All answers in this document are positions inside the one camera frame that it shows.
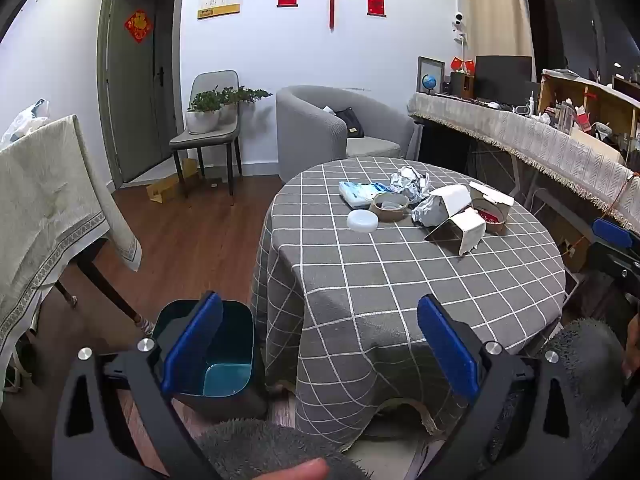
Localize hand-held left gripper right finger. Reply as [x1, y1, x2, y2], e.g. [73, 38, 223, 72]
[407, 294, 601, 480]

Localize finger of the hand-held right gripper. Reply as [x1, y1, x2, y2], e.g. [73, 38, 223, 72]
[592, 217, 636, 251]

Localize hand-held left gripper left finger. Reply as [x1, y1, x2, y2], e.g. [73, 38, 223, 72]
[52, 290, 226, 480]

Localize teal trash bin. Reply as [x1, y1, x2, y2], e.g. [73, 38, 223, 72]
[150, 300, 268, 418]

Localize brown tape roll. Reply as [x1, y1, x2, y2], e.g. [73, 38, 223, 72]
[370, 191, 411, 222]

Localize person's right hand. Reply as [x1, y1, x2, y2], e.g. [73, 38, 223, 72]
[622, 310, 640, 378]

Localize person's left hand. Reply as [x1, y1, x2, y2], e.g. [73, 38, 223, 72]
[267, 457, 331, 480]

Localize grey fleece pants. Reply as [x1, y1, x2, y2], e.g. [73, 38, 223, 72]
[192, 317, 633, 480]

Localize dark wooden table leg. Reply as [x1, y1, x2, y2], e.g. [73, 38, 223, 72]
[75, 237, 153, 333]

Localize white round lid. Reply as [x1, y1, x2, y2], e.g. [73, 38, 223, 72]
[347, 209, 381, 233]

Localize wooden desk shelf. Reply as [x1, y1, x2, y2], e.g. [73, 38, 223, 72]
[537, 69, 640, 136]

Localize flat cardboard piece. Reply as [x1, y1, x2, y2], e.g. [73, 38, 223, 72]
[146, 158, 201, 204]

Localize blue white tissue pack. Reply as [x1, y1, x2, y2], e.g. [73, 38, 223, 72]
[338, 180, 396, 209]

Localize black monitor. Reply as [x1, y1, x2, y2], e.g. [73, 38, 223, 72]
[474, 55, 533, 106]

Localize beige patterned tablecloth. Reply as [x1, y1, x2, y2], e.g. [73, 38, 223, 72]
[0, 114, 143, 356]

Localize grey dining chair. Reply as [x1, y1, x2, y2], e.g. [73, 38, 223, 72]
[169, 70, 244, 205]

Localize brown speaker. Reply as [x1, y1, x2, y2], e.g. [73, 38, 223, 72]
[450, 71, 475, 99]

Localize potted green plant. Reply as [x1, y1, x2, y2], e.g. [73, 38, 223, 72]
[186, 86, 273, 135]

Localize grey green door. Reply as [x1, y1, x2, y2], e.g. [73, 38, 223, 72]
[97, 0, 188, 188]

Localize grey armchair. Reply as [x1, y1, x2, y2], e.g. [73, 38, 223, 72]
[275, 85, 418, 183]

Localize framed picture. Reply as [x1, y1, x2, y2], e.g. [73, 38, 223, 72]
[416, 56, 446, 95]

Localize black handbag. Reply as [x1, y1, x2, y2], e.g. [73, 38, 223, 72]
[334, 106, 365, 138]

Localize beige curtain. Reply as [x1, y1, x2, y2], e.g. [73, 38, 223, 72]
[455, 0, 533, 58]

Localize white plastic bag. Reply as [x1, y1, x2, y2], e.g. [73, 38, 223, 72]
[0, 98, 51, 148]

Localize red diamond door sticker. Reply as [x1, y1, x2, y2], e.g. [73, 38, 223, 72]
[123, 8, 152, 43]

